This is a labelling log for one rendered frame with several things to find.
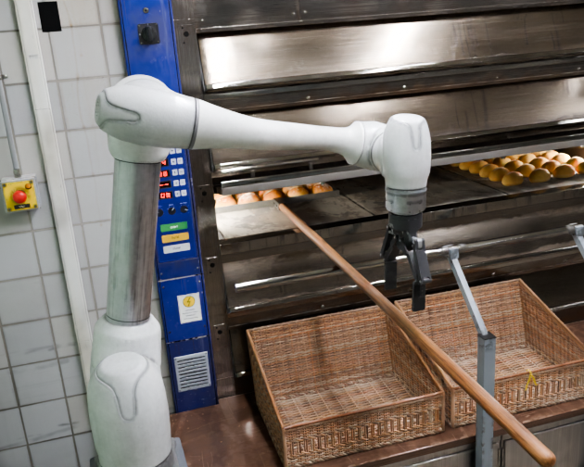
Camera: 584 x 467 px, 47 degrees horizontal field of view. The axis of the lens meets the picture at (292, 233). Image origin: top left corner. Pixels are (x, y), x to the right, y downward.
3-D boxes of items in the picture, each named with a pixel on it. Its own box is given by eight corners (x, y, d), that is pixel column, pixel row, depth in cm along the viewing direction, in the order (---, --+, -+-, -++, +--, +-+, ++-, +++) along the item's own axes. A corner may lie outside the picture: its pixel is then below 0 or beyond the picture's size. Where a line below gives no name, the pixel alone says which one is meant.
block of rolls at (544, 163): (437, 161, 335) (437, 150, 333) (521, 149, 347) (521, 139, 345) (507, 188, 279) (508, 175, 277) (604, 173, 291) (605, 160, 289)
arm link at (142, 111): (199, 92, 125) (190, 86, 138) (99, 74, 120) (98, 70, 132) (188, 161, 129) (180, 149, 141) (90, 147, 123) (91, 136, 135)
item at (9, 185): (8, 208, 212) (2, 177, 209) (42, 203, 214) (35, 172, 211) (6, 214, 205) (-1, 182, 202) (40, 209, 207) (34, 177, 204)
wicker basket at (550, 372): (392, 363, 268) (390, 299, 260) (518, 337, 281) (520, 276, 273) (450, 431, 223) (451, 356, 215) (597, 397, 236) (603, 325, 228)
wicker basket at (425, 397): (249, 394, 254) (243, 328, 245) (388, 365, 267) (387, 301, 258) (284, 473, 209) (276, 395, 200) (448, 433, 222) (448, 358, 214)
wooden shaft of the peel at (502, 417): (558, 469, 114) (559, 454, 113) (542, 473, 113) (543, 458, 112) (285, 209, 271) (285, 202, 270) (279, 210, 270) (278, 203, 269)
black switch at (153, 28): (140, 44, 206) (134, 7, 203) (159, 43, 208) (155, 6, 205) (141, 44, 203) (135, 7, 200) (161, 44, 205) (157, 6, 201)
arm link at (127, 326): (88, 422, 151) (88, 375, 172) (160, 419, 156) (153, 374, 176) (104, 72, 131) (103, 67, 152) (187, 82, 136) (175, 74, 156)
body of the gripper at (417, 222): (381, 208, 153) (381, 246, 156) (399, 217, 145) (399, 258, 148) (411, 204, 155) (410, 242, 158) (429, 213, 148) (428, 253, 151)
